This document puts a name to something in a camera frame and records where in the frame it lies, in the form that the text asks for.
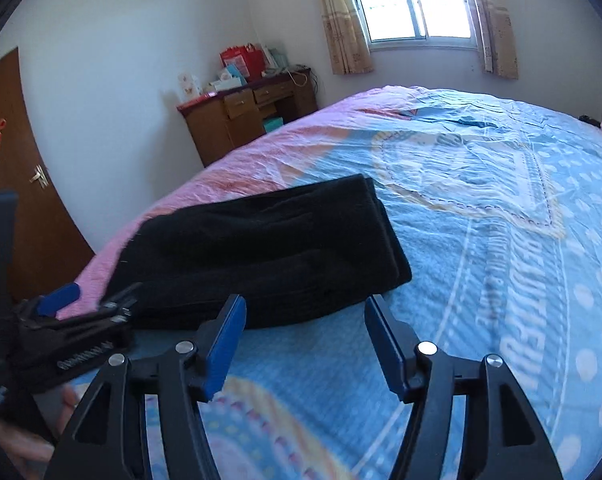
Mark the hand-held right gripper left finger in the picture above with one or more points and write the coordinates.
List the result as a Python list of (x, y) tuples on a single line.
[(226, 345)]

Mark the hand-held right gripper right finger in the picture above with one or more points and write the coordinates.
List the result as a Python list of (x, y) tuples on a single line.
[(386, 345)]

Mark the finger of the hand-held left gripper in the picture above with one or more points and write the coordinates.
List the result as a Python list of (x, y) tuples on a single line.
[(58, 297), (121, 300)]

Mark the black pants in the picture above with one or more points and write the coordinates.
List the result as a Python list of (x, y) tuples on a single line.
[(261, 245)]

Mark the person's left hand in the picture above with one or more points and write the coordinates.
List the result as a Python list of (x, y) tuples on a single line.
[(68, 410)]

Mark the brown wooden door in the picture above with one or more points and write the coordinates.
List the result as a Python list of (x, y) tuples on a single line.
[(31, 210)]

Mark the bed with pastel quilt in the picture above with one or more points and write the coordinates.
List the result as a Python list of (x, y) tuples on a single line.
[(481, 260)]

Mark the brown wooden desk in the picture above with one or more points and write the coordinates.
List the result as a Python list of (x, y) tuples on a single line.
[(231, 120)]

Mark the white butterfly print box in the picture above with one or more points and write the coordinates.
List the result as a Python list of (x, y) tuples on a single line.
[(188, 85)]

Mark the small teal box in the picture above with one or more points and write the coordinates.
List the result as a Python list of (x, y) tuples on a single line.
[(272, 124)]

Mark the red gift bag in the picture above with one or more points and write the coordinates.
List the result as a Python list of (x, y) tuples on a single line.
[(243, 60)]

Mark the pale boxes on desk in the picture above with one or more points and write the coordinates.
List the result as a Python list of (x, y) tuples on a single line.
[(276, 57)]

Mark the small black object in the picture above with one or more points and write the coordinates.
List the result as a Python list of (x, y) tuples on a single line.
[(588, 120)]

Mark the beige patterned curtain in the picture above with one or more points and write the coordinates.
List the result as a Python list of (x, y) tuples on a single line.
[(341, 25), (496, 25)]

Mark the window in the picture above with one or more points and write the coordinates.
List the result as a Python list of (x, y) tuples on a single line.
[(411, 0)]

